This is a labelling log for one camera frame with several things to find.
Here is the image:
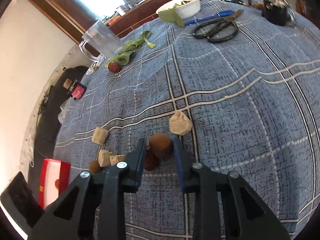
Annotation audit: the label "black scissors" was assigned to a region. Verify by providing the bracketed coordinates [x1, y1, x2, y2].
[192, 9, 244, 43]

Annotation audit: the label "green leaf on bowl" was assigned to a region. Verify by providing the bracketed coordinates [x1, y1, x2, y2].
[158, 8, 185, 28]

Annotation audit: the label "brown kiwi fruit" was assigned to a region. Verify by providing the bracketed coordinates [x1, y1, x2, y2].
[149, 133, 174, 159]

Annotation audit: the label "blue plaid tablecloth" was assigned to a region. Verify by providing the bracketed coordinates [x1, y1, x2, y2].
[54, 7, 319, 239]

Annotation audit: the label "black cup with items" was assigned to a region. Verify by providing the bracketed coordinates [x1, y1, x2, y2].
[261, 0, 296, 26]

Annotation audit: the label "beige block middle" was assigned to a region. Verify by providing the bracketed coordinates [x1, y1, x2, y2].
[98, 150, 113, 167]

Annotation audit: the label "beige polygon block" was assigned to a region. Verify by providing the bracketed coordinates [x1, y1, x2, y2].
[169, 111, 193, 135]

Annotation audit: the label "beige block small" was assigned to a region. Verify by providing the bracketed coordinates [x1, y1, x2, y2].
[109, 154, 126, 166]

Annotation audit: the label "clear plastic bag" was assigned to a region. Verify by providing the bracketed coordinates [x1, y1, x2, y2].
[57, 98, 72, 125]

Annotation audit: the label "clear plastic pitcher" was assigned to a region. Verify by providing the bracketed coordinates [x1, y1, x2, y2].
[79, 21, 124, 62]

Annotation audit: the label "red gift box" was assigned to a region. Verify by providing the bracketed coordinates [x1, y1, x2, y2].
[39, 159, 71, 209]

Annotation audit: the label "black sofa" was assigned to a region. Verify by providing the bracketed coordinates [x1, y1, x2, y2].
[28, 66, 88, 199]

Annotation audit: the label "beige block far left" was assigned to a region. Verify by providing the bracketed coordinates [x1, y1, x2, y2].
[92, 127, 109, 145]

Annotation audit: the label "red fruit by vegetable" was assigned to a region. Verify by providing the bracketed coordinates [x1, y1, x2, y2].
[107, 61, 121, 73]

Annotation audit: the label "white bowl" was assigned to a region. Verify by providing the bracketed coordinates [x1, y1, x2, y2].
[156, 0, 201, 20]

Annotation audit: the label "small red date fruit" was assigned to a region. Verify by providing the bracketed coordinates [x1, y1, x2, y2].
[143, 148, 159, 171]

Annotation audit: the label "small brown kiwi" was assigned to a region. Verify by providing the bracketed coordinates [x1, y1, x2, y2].
[88, 160, 103, 174]

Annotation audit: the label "blue pen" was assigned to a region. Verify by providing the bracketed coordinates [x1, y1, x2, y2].
[184, 10, 234, 27]

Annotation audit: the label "green leafy vegetable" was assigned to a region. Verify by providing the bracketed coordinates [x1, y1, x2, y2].
[105, 30, 156, 68]

